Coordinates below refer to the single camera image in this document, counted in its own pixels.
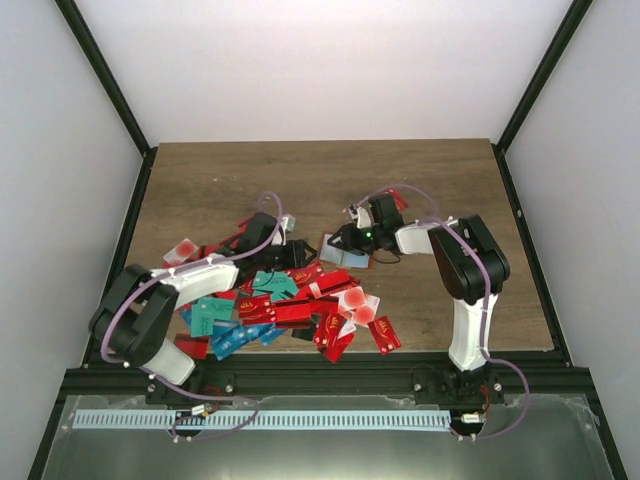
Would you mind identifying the red gold card upper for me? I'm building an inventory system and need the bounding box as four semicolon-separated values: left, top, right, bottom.
286;262;325;288

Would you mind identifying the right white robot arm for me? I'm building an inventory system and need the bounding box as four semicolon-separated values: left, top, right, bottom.
327;193;511;403

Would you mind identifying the blue card front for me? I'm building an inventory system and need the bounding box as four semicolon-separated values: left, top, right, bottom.
210;324;275;360

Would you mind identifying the white red card left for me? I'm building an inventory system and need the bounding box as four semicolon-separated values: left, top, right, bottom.
163;238;199;267

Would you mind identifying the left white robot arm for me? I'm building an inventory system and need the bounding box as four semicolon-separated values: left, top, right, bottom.
89;212;317;404

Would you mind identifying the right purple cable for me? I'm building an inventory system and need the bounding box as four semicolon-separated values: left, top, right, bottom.
349;183;531;444

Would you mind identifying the red gold VIP card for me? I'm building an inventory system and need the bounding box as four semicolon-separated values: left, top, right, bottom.
237;294;276;326

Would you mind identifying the teal VIP card centre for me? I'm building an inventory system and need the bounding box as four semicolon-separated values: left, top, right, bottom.
251;271;299;301

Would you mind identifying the purple cable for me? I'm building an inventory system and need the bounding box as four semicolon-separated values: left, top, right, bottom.
349;183;531;444
99;190;286;444

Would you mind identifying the white red circle card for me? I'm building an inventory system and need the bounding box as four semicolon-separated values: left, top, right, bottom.
338;286;380;326

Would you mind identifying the light blue slotted strip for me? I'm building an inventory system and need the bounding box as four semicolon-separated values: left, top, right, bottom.
72;409;451;432

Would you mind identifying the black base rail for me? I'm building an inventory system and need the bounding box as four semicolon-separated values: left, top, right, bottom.
59;352;594;406

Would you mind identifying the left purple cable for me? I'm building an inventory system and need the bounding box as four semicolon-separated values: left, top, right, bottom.
99;190;286;444

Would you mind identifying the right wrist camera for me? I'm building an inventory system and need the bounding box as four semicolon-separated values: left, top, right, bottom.
348;204;372;230

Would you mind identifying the teal card left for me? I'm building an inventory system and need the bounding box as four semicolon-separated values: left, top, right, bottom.
190;296;235;337

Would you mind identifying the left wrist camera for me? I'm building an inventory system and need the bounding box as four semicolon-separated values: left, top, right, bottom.
280;214;296;232

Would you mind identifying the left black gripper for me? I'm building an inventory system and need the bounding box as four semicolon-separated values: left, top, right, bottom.
257;240;317;272

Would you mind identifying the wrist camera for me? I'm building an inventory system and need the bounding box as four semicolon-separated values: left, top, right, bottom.
348;204;372;230
280;214;296;232

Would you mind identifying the lone red card far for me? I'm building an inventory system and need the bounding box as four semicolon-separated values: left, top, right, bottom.
387;188;409;212

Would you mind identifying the red VIP card right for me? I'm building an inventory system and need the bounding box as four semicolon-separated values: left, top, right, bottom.
367;316;402;355

